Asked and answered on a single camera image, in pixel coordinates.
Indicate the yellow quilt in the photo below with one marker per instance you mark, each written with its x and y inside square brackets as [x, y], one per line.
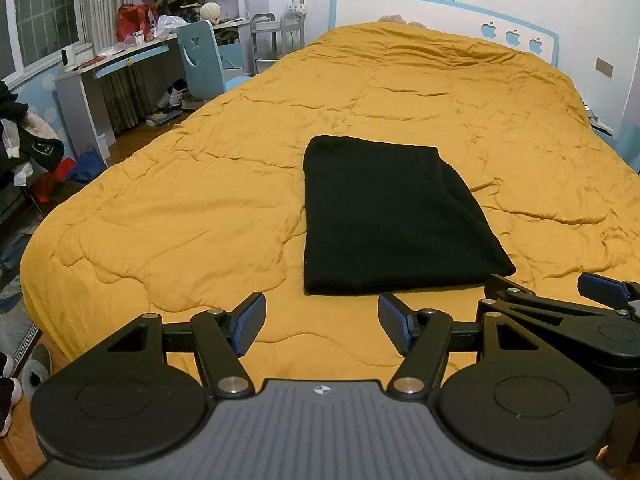
[200, 210]

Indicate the white items on nightstand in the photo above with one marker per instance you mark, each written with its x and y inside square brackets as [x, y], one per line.
[599, 120]

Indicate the small white desk device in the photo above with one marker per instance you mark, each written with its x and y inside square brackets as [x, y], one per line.
[68, 57]

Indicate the light blue chair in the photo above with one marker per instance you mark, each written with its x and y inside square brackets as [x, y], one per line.
[200, 60]

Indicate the beige plush toy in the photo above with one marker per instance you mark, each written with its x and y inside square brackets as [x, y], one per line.
[400, 21]

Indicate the grey metal cart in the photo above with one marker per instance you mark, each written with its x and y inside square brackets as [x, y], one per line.
[272, 35]

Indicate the sheer window curtain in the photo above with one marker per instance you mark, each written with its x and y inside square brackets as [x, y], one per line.
[102, 0]

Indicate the blue cloth bag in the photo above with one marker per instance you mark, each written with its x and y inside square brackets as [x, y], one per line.
[87, 167]

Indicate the red cloth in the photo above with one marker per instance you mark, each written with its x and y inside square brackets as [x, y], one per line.
[50, 182]

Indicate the grey slipper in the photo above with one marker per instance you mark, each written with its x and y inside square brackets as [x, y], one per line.
[36, 370]

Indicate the wall switch plate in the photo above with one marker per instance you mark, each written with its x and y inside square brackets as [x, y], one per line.
[604, 67]

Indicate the grey patterned rug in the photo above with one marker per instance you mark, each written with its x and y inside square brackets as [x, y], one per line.
[15, 320]

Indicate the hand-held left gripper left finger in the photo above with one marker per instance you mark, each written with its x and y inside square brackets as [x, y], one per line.
[249, 325]

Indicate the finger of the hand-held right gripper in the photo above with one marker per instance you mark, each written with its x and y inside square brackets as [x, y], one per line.
[535, 305]
[605, 290]

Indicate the black sweater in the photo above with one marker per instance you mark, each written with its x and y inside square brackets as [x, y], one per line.
[390, 210]

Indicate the window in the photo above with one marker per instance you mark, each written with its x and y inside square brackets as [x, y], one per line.
[45, 10]

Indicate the white blue bed headboard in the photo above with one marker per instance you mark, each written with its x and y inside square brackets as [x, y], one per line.
[400, 5]

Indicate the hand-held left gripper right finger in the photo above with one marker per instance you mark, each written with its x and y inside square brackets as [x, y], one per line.
[395, 324]

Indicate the white blue desk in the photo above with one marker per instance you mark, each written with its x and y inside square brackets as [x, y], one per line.
[80, 95]

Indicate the dark clothes pile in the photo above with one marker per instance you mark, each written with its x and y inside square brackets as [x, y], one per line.
[30, 140]

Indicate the beige round ball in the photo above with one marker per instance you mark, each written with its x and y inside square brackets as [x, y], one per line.
[210, 12]

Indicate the red bag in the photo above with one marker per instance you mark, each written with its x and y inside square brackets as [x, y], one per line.
[132, 20]

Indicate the white black sneaker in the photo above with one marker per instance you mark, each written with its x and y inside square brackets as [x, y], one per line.
[181, 89]
[167, 97]

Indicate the white plastic bag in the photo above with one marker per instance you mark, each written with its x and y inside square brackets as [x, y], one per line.
[169, 25]

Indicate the black white shoe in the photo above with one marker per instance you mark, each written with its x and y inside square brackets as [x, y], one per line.
[9, 400]

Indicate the olive desk curtain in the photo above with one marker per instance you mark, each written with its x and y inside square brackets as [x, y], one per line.
[125, 95]

